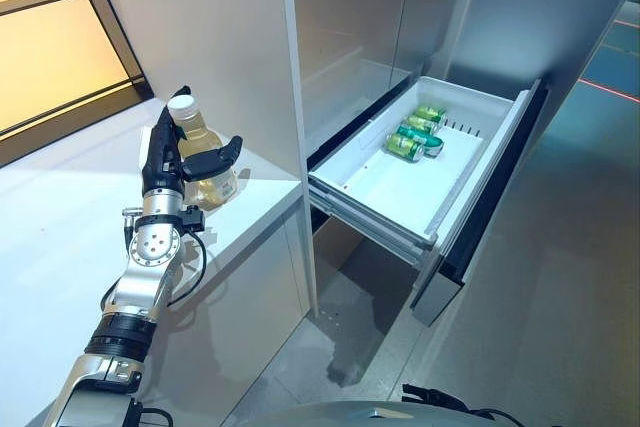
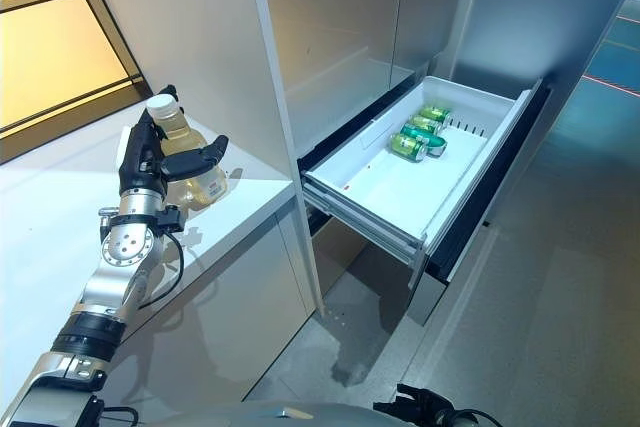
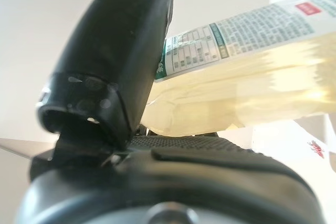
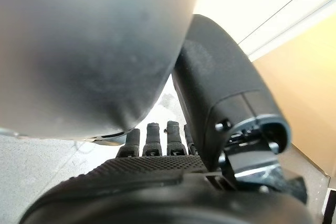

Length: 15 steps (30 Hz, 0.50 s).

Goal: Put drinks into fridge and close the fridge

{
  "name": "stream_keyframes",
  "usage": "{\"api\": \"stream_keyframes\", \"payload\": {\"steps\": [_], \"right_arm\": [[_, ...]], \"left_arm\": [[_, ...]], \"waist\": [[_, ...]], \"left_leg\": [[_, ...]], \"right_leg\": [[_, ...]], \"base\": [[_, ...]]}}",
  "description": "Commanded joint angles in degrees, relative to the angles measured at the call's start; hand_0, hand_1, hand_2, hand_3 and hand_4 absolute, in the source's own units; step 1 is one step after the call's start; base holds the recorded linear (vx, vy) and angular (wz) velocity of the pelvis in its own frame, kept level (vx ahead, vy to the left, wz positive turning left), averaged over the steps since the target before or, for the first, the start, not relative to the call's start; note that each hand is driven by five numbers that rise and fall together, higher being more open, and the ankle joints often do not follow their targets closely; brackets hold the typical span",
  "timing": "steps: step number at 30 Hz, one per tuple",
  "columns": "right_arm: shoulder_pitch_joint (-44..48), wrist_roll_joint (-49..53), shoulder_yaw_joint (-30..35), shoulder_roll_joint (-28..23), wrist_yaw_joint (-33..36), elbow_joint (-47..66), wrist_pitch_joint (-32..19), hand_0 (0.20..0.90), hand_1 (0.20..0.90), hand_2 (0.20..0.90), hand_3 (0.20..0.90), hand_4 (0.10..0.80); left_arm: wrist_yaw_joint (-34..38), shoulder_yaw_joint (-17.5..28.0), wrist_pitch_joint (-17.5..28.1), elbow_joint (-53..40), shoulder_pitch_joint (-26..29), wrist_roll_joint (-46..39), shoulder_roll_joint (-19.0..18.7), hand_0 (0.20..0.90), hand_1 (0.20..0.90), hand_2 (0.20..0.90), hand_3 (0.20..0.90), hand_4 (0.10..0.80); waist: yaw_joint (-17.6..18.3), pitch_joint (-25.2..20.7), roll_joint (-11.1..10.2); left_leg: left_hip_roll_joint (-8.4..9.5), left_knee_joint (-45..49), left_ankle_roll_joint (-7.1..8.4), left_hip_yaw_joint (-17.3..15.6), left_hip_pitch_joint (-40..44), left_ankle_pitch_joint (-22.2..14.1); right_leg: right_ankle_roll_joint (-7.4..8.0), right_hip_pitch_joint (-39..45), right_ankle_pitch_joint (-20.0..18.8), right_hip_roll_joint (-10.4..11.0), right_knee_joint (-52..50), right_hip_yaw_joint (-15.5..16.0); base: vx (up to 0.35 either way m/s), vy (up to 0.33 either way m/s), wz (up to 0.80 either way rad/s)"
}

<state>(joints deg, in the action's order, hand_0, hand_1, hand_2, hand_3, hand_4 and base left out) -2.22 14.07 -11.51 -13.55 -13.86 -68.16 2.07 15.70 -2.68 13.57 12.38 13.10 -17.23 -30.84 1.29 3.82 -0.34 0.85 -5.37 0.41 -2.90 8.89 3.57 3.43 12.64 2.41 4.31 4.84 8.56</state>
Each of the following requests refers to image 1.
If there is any white fridge drawer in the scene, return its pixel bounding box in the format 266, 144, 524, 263
305, 75, 551, 318

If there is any stainless steel fridge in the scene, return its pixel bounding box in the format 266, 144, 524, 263
289, 0, 640, 328

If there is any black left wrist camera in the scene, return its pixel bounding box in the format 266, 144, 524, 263
180, 205, 206, 233

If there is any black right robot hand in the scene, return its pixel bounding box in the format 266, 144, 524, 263
402, 383, 501, 418

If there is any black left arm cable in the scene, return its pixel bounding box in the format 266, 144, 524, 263
167, 231, 209, 308

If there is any dark green drink can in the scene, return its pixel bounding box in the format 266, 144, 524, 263
397, 122, 445, 156

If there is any white tall side panel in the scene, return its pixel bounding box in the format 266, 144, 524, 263
277, 0, 321, 318

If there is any black framed window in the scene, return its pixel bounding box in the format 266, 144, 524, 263
0, 0, 154, 168

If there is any yellow juice bottle white cap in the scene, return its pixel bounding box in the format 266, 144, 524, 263
166, 94, 240, 212

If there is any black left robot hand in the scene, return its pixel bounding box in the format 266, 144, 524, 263
141, 84, 245, 197

